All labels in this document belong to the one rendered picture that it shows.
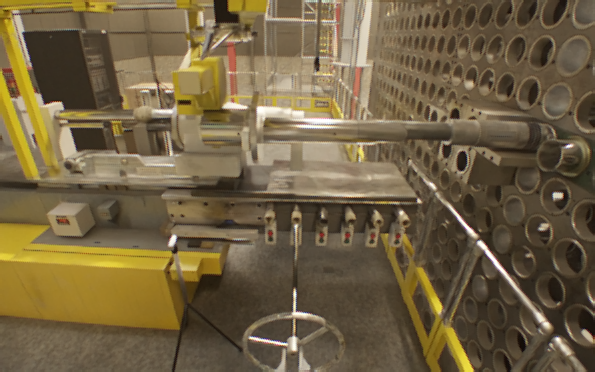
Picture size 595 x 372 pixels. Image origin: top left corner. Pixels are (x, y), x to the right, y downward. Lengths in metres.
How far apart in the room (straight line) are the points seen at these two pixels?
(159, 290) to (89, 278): 0.47
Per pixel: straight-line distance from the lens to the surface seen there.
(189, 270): 1.98
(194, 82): 1.38
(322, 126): 1.58
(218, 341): 2.34
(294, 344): 1.22
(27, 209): 2.94
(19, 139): 2.70
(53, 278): 2.56
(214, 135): 1.62
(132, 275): 2.19
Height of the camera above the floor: 1.89
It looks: 27 degrees down
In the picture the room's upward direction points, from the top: 2 degrees clockwise
